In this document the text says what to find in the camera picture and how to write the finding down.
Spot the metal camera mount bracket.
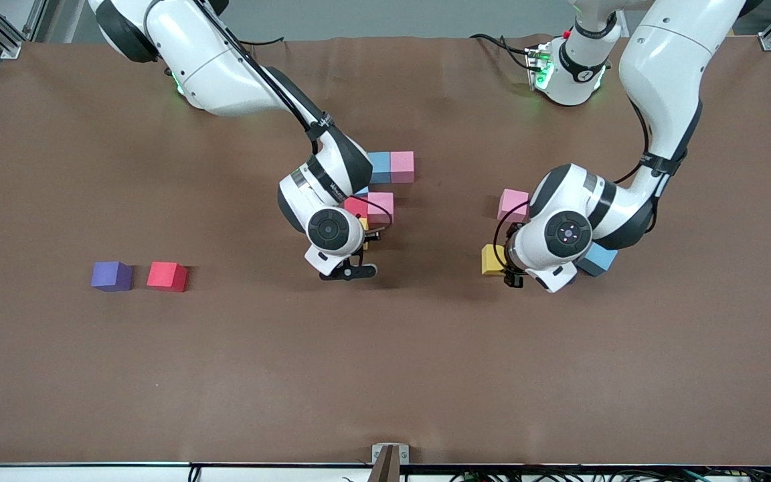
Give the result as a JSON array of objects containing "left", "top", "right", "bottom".
[{"left": 369, "top": 443, "right": 410, "bottom": 482}]

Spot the black left base cable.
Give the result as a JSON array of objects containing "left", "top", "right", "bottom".
[{"left": 469, "top": 32, "right": 535, "bottom": 71}]

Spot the pink foam cube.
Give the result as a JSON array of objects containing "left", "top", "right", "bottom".
[
  {"left": 367, "top": 191, "right": 395, "bottom": 226},
  {"left": 390, "top": 151, "right": 416, "bottom": 184},
  {"left": 497, "top": 188, "right": 531, "bottom": 224}
]

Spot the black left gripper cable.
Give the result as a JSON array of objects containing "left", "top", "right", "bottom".
[{"left": 492, "top": 100, "right": 654, "bottom": 268}]

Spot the brown table mat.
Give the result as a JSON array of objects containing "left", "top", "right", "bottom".
[{"left": 0, "top": 35, "right": 771, "bottom": 467}]

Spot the purple foam cube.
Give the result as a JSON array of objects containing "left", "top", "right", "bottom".
[{"left": 90, "top": 260, "right": 134, "bottom": 293}]

